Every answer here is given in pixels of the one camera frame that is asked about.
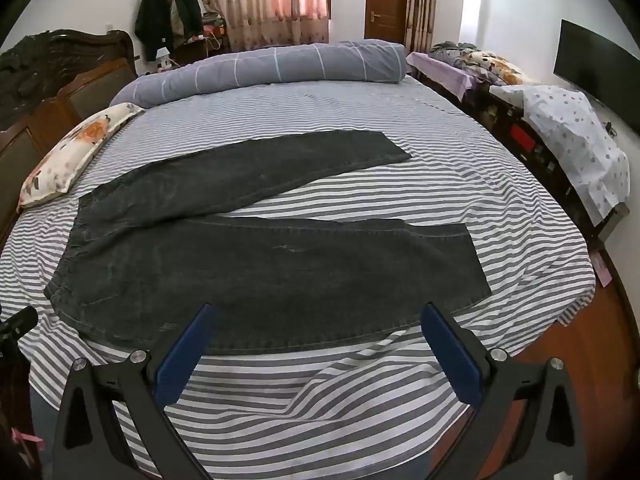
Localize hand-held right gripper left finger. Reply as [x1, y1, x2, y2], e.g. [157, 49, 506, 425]
[52, 302, 221, 480]

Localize carved wooden headboard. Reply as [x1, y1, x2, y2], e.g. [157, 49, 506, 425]
[0, 30, 138, 246]

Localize black hanging coat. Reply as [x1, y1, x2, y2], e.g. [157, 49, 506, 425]
[134, 0, 173, 63]

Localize brown wooden door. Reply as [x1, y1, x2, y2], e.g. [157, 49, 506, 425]
[365, 0, 411, 46]

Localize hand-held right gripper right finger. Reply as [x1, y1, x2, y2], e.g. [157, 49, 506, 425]
[420, 302, 588, 480]

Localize patterned pink window curtain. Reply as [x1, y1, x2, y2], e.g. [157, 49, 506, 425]
[192, 0, 331, 53]

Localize white polka dot cloth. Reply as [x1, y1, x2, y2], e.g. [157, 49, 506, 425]
[490, 84, 631, 226]

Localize floral blanket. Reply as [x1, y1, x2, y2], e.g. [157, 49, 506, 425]
[462, 50, 538, 86]

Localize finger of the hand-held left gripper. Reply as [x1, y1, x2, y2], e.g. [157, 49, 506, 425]
[0, 305, 39, 343]

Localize cluttered bedside table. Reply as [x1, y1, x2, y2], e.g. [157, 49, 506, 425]
[175, 10, 231, 66]

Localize floral pillow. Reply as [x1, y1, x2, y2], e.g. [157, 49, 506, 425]
[17, 102, 146, 213]

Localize rolled blue checked duvet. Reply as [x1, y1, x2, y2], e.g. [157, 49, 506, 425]
[109, 40, 408, 108]

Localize dark green hanging coat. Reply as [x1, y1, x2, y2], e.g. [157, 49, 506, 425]
[167, 0, 205, 43]

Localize purple cloth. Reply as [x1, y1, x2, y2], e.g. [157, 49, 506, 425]
[406, 51, 476, 101]

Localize grey white striped bed sheet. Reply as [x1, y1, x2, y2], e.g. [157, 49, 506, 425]
[0, 75, 598, 480]

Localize patterned narrow curtain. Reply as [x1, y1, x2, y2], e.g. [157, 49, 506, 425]
[405, 0, 438, 56]

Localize black flat television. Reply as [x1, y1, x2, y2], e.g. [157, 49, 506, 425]
[552, 19, 640, 138]

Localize dark wooden low cabinet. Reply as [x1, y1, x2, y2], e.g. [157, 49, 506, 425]
[415, 67, 631, 246]

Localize dark grey denim pants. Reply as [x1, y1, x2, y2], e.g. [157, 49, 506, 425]
[44, 129, 492, 357]

